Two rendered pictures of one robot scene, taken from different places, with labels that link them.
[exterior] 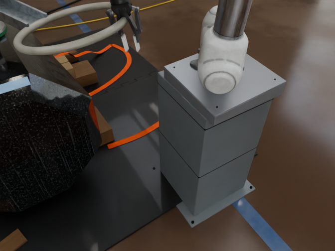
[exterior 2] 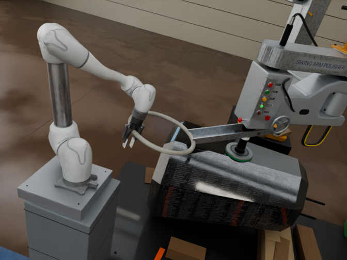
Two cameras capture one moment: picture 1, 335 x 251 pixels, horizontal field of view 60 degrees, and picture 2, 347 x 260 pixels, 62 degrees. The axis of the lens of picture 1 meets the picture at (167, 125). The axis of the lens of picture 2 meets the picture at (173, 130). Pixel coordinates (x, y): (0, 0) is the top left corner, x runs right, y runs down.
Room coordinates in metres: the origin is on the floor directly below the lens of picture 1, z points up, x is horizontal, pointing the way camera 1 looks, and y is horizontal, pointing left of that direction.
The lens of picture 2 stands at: (2.27, -0.85, 2.12)
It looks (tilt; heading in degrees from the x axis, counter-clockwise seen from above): 32 degrees down; 130
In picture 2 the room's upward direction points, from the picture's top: 14 degrees clockwise
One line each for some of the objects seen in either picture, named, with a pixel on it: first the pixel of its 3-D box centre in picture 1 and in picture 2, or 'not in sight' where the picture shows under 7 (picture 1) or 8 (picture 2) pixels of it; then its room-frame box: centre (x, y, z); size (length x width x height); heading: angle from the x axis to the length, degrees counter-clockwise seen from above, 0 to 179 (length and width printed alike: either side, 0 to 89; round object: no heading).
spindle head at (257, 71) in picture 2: not in sight; (270, 98); (1.49, 1.04, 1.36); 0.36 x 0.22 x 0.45; 62
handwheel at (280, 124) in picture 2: not in sight; (277, 122); (1.61, 1.02, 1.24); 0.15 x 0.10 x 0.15; 62
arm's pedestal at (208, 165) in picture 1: (206, 137); (74, 233); (1.12, -0.22, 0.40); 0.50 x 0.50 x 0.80; 32
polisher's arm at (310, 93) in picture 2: not in sight; (305, 103); (1.64, 1.31, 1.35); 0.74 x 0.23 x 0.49; 62
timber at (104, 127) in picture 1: (97, 125); (185, 252); (1.55, 0.53, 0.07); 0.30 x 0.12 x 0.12; 33
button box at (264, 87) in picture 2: not in sight; (263, 98); (1.52, 0.86, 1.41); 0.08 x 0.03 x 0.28; 62
